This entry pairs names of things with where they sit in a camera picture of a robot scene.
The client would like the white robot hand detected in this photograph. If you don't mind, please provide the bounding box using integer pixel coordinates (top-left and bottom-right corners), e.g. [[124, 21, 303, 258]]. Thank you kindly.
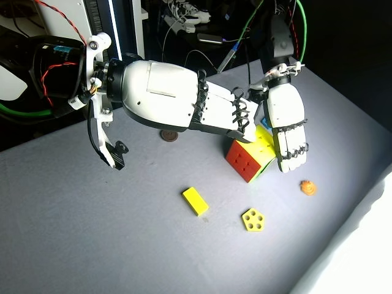
[[247, 82, 309, 174], [121, 59, 260, 145]]

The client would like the colourful puzzle cube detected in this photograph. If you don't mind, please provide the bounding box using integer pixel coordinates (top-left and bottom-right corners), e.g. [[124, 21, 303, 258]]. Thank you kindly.
[[225, 124, 277, 184]]

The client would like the spare white robot hand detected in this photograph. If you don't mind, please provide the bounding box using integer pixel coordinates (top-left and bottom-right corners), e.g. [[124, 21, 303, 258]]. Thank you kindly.
[[164, 0, 212, 34]]

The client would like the brown round disc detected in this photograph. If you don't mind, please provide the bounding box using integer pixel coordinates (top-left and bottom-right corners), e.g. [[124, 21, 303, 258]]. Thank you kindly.
[[160, 129, 179, 142]]

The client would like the silver flat device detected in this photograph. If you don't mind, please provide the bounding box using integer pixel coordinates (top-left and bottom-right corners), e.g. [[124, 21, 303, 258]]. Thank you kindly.
[[197, 33, 224, 45]]

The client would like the orange swirl toy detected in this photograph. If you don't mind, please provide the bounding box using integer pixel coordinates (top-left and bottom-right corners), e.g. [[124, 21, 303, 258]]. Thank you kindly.
[[300, 179, 318, 197]]

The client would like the yellow rectangular block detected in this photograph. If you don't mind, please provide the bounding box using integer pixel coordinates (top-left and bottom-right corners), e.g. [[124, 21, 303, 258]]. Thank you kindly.
[[181, 186, 210, 217]]

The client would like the yellow pentagon block with holes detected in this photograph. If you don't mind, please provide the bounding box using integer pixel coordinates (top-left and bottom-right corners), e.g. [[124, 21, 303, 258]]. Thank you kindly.
[[241, 208, 266, 232]]

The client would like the white cabinet with black strip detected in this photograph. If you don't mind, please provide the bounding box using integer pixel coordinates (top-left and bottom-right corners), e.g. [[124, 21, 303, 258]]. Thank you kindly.
[[33, 0, 148, 62]]

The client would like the grey table cloth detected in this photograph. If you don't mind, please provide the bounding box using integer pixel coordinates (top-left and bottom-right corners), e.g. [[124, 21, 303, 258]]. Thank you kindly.
[[0, 59, 392, 294]]

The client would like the green cable with grey sleeve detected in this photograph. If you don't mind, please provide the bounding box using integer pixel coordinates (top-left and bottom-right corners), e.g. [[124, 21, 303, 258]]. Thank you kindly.
[[216, 0, 265, 74]]

